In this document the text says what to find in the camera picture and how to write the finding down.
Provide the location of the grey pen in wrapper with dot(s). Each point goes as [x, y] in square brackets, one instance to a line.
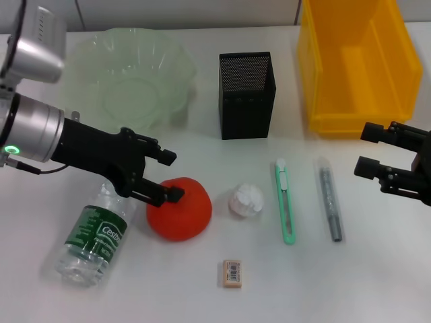
[328, 195]

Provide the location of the white paper ball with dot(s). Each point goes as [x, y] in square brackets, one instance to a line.
[246, 200]

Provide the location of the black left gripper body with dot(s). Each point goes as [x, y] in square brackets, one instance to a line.
[91, 151]

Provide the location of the clear green-label water bottle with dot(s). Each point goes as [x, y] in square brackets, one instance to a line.
[97, 228]

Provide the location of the red round object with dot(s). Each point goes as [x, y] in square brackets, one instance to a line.
[182, 218]

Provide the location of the black mesh pen holder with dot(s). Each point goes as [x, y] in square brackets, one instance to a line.
[246, 114]

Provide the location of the yellow plastic bin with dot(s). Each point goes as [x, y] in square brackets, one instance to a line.
[360, 77]

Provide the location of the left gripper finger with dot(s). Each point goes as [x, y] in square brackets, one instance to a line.
[155, 193]
[155, 151]

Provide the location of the mint green utility knife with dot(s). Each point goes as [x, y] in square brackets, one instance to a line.
[282, 178]

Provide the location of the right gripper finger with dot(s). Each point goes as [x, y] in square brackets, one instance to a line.
[397, 181]
[397, 134]

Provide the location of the beige eraser with barcode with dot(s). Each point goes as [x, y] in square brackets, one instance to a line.
[232, 273]

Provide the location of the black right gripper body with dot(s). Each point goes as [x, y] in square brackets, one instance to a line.
[425, 161]

